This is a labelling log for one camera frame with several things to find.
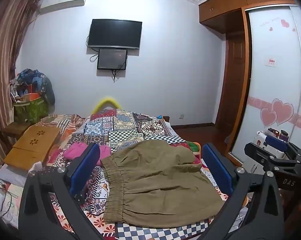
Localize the pink folded pants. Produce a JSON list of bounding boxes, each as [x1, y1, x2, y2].
[[63, 141, 111, 167]]

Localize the striped orange bedsheet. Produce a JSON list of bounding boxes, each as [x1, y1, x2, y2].
[[35, 114, 85, 140]]

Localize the wooden lap desk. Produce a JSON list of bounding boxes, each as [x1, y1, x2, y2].
[[4, 126, 60, 171]]

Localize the green storage bag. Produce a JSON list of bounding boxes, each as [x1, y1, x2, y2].
[[13, 97, 48, 124]]

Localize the patchwork patterned bed quilt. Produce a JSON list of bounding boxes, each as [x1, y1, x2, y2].
[[47, 109, 219, 239]]

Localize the pile of colourful clothes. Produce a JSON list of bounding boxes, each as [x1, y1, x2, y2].
[[10, 68, 55, 106]]

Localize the wooden room door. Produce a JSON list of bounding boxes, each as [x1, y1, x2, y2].
[[215, 32, 245, 134]]

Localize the black wall television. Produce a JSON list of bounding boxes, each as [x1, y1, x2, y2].
[[87, 19, 142, 49]]

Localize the small black wall monitor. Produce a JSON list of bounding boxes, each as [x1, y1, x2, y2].
[[97, 49, 128, 70]]

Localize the wooden wardrobe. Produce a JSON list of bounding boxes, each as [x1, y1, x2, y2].
[[199, 0, 294, 156]]

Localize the white sliding door with hearts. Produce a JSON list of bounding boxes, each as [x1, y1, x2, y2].
[[231, 5, 301, 163]]

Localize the olive khaki pants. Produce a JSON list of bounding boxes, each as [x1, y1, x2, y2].
[[101, 140, 224, 228]]

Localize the striped brown curtain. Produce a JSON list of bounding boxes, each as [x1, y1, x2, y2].
[[0, 0, 39, 163]]

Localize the yellow curved tube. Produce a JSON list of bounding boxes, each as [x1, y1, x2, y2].
[[92, 96, 122, 114]]

